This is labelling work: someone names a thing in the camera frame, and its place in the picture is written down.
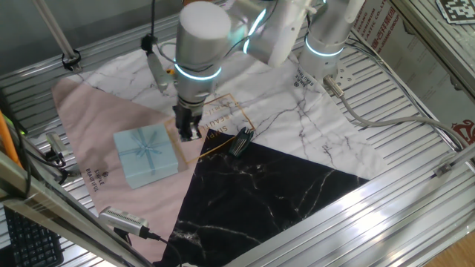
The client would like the thick grey cable metal connector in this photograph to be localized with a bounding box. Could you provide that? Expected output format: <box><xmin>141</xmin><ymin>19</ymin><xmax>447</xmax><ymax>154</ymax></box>
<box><xmin>322</xmin><ymin>75</ymin><xmax>475</xmax><ymax>151</ymax></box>

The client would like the black usb cable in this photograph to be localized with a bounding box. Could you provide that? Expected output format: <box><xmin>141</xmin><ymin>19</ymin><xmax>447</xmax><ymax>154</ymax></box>
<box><xmin>142</xmin><ymin>225</ymin><xmax>183</xmax><ymax>267</ymax></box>

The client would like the grey metal pole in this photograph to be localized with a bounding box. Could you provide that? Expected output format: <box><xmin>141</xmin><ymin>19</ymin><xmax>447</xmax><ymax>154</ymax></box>
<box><xmin>32</xmin><ymin>0</ymin><xmax>82</xmax><ymax>73</ymax></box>

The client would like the aluminium frame beam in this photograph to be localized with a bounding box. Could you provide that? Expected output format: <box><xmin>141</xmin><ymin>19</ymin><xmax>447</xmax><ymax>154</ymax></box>
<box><xmin>0</xmin><ymin>151</ymin><xmax>151</xmax><ymax>267</ymax></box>
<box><xmin>389</xmin><ymin>0</ymin><xmax>475</xmax><ymax>97</ymax></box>

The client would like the light blue ribboned casing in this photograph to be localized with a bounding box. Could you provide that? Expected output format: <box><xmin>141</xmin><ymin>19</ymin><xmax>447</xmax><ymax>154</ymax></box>
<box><xmin>113</xmin><ymin>123</ymin><xmax>180</xmax><ymax>190</ymax></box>

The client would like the black keyboard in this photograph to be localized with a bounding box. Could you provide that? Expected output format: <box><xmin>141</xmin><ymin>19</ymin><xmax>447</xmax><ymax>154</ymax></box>
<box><xmin>3</xmin><ymin>207</ymin><xmax>64</xmax><ymax>267</ymax></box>

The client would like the orange cable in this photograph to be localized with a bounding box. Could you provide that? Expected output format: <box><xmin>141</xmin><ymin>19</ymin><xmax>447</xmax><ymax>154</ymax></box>
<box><xmin>0</xmin><ymin>111</ymin><xmax>22</xmax><ymax>168</ymax></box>

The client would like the aluminium bracket bar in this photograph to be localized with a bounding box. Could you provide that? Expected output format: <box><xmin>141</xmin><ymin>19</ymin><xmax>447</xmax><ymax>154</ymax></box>
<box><xmin>433</xmin><ymin>144</ymin><xmax>475</xmax><ymax>178</ymax></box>

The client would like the cardboard box red print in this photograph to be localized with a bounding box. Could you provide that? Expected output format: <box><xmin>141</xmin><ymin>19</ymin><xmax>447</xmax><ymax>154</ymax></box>
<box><xmin>350</xmin><ymin>0</ymin><xmax>475</xmax><ymax>145</ymax></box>

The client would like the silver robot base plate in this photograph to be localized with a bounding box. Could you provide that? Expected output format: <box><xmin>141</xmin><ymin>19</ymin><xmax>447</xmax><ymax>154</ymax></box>
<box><xmin>318</xmin><ymin>61</ymin><xmax>357</xmax><ymax>90</ymax></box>

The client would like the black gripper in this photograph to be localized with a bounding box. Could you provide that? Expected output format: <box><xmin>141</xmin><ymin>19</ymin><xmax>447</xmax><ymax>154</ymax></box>
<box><xmin>172</xmin><ymin>105</ymin><xmax>204</xmax><ymax>143</ymax></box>

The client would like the black pole clamp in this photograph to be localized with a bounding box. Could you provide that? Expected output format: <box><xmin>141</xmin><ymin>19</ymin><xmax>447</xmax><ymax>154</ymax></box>
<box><xmin>61</xmin><ymin>49</ymin><xmax>82</xmax><ymax>72</ymax></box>

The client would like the black white marker board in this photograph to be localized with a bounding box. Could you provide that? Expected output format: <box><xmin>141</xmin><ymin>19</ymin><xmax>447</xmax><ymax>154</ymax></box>
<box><xmin>436</xmin><ymin>0</ymin><xmax>475</xmax><ymax>25</ymax></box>

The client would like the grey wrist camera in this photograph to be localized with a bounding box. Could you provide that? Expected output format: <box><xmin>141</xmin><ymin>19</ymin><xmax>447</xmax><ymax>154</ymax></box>
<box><xmin>146</xmin><ymin>51</ymin><xmax>174</xmax><ymax>93</ymax></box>

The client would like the marble pink black tablecloth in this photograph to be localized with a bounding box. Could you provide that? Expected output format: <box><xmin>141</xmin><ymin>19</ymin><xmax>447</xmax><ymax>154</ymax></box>
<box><xmin>50</xmin><ymin>39</ymin><xmax>389</xmax><ymax>267</ymax></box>

